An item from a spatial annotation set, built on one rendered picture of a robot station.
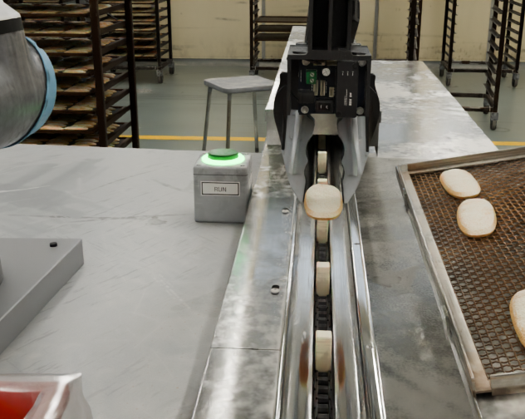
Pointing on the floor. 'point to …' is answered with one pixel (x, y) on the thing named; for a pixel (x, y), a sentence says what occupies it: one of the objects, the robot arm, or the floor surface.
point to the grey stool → (242, 84)
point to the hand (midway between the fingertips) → (323, 186)
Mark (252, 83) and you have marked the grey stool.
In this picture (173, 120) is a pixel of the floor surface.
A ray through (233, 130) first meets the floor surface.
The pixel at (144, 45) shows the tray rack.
